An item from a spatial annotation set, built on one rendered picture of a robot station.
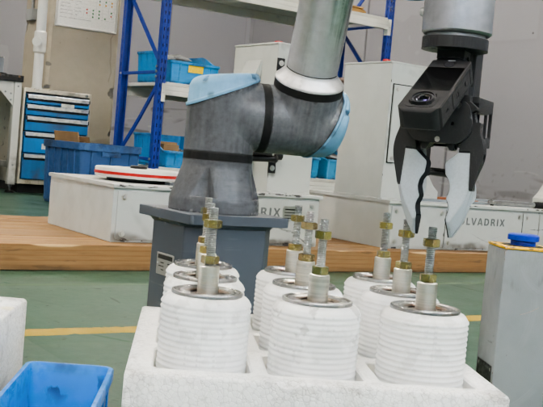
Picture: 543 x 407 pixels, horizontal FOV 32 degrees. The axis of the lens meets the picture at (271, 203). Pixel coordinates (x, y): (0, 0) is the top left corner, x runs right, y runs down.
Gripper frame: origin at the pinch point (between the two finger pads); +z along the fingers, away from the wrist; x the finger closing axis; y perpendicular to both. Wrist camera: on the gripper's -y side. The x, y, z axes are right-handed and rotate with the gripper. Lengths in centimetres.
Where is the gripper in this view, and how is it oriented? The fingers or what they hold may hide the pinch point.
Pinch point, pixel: (431, 223)
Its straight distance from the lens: 104.3
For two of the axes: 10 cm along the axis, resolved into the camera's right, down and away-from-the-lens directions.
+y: 4.6, -0.1, 8.9
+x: -8.8, -1.0, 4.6
